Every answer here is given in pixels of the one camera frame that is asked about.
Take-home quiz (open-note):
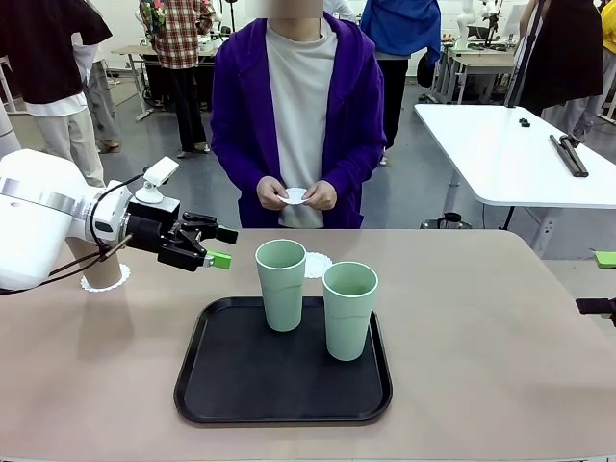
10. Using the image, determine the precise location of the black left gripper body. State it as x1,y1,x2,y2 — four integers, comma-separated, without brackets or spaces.
127,199,183,252

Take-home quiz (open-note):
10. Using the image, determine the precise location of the brown paper cup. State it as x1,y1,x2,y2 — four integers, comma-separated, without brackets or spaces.
66,235,124,289

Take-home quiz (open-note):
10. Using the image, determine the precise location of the white paper doily coaster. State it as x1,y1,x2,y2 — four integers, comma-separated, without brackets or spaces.
302,251,334,280
276,187,309,207
80,263,132,294

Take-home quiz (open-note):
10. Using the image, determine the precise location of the mint green plastic cup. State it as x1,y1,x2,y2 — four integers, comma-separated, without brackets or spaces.
254,239,308,333
321,262,379,362

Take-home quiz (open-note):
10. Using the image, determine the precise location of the person's right forearm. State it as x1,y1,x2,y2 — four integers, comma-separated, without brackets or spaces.
211,139,270,193

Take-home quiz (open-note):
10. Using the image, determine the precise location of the person's left forearm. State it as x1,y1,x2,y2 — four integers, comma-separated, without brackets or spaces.
326,139,388,203

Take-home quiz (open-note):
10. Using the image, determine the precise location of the person's right hand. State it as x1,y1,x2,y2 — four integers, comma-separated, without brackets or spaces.
257,175,291,212

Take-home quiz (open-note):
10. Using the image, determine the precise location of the person's left hand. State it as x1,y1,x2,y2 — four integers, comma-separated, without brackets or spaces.
304,180,339,212

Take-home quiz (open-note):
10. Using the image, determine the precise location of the person in grey trousers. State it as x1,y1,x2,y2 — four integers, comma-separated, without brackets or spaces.
71,33,121,154

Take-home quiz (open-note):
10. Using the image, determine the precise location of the black plastic tray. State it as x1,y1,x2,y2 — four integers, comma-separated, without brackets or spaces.
173,295,394,424

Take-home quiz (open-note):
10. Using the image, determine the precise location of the white side table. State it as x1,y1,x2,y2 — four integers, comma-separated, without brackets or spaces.
413,103,616,232

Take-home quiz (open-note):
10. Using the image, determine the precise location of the black metal pot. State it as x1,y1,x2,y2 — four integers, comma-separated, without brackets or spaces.
421,211,473,230

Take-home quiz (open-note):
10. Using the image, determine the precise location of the person in purple hoodie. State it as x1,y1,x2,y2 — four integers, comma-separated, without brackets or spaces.
210,0,388,230

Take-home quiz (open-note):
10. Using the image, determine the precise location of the white cylindrical appliance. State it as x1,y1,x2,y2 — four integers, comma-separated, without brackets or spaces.
0,100,23,155

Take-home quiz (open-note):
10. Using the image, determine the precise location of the grey background work table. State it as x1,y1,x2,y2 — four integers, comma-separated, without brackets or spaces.
440,47,517,105
111,44,218,122

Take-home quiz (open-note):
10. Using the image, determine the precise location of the person in plaid shirt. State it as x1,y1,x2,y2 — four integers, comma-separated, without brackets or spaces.
139,0,216,158

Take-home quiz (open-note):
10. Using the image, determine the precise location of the person in black tee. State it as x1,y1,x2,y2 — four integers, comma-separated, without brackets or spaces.
0,0,115,189

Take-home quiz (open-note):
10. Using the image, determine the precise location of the black stand pole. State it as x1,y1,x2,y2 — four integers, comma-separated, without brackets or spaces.
503,0,548,108

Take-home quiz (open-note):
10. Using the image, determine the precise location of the person in dark clothes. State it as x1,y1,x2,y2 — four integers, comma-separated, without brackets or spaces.
519,0,605,145

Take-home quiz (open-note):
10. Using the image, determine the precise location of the person in yellow top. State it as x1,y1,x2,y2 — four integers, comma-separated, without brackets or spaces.
599,0,616,121

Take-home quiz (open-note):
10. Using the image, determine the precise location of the black round bag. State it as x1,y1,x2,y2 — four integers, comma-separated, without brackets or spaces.
416,50,437,89

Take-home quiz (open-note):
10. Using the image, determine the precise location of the person in blue top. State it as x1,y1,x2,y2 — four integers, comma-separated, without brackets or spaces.
358,0,443,165

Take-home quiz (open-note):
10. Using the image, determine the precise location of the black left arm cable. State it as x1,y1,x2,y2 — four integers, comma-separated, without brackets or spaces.
45,233,134,280

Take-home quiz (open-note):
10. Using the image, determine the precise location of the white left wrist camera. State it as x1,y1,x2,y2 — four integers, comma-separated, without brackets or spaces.
134,156,180,203

